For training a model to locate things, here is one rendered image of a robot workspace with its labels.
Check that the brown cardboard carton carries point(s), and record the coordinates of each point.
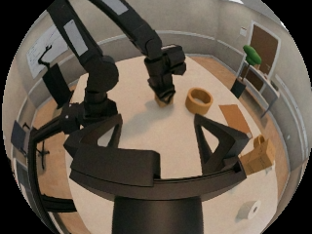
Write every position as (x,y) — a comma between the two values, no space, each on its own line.
(162,104)
(248,164)
(264,155)
(242,158)

